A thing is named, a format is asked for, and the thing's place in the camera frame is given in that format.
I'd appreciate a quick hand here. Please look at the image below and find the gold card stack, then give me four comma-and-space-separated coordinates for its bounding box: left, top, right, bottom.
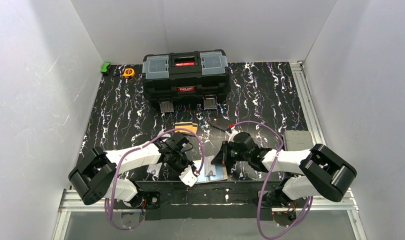
174, 122, 198, 134

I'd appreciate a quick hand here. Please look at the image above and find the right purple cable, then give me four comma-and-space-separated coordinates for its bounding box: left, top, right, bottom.
228, 120, 313, 240

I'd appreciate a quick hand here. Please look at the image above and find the black toolbox with clear lids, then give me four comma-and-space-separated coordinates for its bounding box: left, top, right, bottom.
142, 49, 232, 113

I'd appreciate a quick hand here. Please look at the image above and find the front aluminium rail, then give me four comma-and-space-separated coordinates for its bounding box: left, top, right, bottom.
52, 186, 367, 240

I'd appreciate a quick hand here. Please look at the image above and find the green plastic object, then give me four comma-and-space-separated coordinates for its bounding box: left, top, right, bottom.
100, 62, 111, 75

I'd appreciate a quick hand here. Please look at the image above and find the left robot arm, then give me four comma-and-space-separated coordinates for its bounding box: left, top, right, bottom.
68, 132, 198, 206

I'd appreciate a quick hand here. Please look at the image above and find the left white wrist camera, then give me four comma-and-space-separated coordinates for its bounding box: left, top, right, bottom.
179, 165, 198, 187

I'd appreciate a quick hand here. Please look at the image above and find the tan card holder with sleeves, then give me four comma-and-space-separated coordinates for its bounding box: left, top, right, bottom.
196, 155, 228, 184

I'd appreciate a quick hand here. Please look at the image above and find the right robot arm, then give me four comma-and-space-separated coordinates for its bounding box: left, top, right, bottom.
211, 132, 357, 208

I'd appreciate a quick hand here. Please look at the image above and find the grey pad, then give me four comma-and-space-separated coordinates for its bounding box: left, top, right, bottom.
283, 130, 315, 151

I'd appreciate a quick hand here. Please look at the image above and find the yellow tape measure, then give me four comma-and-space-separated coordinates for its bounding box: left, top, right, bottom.
122, 68, 135, 78

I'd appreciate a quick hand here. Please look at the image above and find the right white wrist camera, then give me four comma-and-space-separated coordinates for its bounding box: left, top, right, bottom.
225, 124, 239, 138

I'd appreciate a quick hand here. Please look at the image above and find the white aluminium table rail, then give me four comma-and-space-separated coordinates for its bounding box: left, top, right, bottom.
290, 61, 326, 144

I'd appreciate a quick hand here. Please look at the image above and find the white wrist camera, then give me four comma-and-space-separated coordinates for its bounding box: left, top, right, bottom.
225, 124, 239, 138
179, 165, 198, 187

